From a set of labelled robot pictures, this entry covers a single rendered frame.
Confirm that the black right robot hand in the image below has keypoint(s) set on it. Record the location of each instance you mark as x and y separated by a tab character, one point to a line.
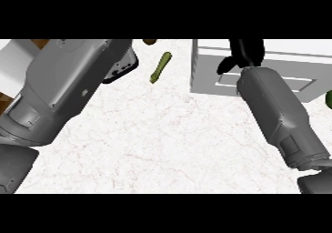
247	51

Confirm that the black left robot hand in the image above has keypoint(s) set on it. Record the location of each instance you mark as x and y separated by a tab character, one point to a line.
123	67

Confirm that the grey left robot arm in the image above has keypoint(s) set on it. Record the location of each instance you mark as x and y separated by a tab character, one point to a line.
56	82

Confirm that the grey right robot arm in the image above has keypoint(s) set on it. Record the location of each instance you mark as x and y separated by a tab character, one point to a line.
279	112

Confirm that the white drawer box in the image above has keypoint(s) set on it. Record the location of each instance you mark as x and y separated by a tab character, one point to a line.
298	47

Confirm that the long green vegetable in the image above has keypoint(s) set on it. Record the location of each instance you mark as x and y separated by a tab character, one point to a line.
160	68

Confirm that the small brown item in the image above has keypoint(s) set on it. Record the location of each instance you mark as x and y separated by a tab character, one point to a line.
149	41

